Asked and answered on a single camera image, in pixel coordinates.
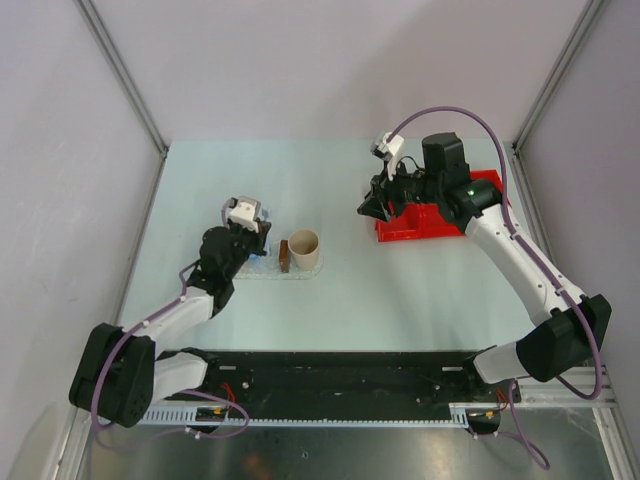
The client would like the beige cup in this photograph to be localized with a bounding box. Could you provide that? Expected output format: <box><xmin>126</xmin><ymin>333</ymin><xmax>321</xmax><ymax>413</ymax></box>
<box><xmin>288</xmin><ymin>229</ymin><xmax>320</xmax><ymax>271</ymax></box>

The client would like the white toothbrush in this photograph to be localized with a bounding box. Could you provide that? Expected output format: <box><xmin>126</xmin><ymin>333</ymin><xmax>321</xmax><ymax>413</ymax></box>
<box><xmin>261</xmin><ymin>206</ymin><xmax>274</xmax><ymax>257</ymax></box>

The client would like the white slotted cable duct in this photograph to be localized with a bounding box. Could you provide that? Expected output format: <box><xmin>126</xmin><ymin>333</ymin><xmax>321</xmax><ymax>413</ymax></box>
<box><xmin>139</xmin><ymin>402</ymin><xmax>499</xmax><ymax>429</ymax></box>

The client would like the aluminium frame post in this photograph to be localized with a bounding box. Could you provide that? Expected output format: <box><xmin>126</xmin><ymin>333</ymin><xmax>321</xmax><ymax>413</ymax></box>
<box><xmin>512</xmin><ymin>0</ymin><xmax>609</xmax><ymax>151</ymax></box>
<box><xmin>74</xmin><ymin>0</ymin><xmax>170</xmax><ymax>157</ymax></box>

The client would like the clear oval glass tray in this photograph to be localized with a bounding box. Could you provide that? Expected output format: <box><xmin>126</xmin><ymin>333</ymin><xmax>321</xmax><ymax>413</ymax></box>
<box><xmin>234</xmin><ymin>254</ymin><xmax>324</xmax><ymax>280</ymax></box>

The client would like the clear acrylic toothbrush stand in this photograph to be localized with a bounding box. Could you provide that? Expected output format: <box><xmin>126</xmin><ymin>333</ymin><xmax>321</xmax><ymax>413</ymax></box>
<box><xmin>248</xmin><ymin>240</ymin><xmax>290</xmax><ymax>276</ymax></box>

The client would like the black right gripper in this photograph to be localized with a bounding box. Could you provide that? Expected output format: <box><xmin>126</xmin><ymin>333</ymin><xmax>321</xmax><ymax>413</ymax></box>
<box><xmin>358</xmin><ymin>159</ymin><xmax>443</xmax><ymax>223</ymax></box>

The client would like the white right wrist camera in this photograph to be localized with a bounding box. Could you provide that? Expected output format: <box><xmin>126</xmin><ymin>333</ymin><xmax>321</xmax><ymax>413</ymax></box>
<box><xmin>370</xmin><ymin>132</ymin><xmax>405</xmax><ymax>181</ymax></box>

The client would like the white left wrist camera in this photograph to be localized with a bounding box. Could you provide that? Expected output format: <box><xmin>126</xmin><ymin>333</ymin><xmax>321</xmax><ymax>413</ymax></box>
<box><xmin>222</xmin><ymin>196</ymin><xmax>261</xmax><ymax>232</ymax></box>

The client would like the red plastic organizer bin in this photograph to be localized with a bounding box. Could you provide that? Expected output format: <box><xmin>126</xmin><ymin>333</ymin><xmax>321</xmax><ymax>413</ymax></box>
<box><xmin>375</xmin><ymin>170</ymin><xmax>503</xmax><ymax>243</ymax></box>

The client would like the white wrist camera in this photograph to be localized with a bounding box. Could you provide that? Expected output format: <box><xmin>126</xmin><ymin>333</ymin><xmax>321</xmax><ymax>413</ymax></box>
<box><xmin>222</xmin><ymin>196</ymin><xmax>261</xmax><ymax>232</ymax></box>
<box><xmin>370</xmin><ymin>132</ymin><xmax>405</xmax><ymax>181</ymax></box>

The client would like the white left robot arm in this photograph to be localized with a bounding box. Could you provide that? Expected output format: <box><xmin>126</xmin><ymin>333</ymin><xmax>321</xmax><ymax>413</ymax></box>
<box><xmin>68</xmin><ymin>220</ymin><xmax>271</xmax><ymax>428</ymax></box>

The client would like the left aluminium frame post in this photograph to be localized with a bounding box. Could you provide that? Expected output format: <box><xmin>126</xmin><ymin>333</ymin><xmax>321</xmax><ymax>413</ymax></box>
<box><xmin>74</xmin><ymin>0</ymin><xmax>170</xmax><ymax>157</ymax></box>

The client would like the right aluminium frame post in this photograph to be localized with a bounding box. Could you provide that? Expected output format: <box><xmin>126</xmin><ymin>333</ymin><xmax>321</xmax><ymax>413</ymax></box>
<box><xmin>512</xmin><ymin>0</ymin><xmax>609</xmax><ymax>151</ymax></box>

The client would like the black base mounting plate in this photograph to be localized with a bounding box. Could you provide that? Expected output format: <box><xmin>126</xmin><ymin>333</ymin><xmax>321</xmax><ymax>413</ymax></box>
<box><xmin>199</xmin><ymin>351</ymin><xmax>509</xmax><ymax>415</ymax></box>

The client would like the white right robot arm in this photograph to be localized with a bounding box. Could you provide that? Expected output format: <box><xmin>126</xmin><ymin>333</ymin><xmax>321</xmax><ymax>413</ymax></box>
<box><xmin>357</xmin><ymin>132</ymin><xmax>611</xmax><ymax>401</ymax></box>

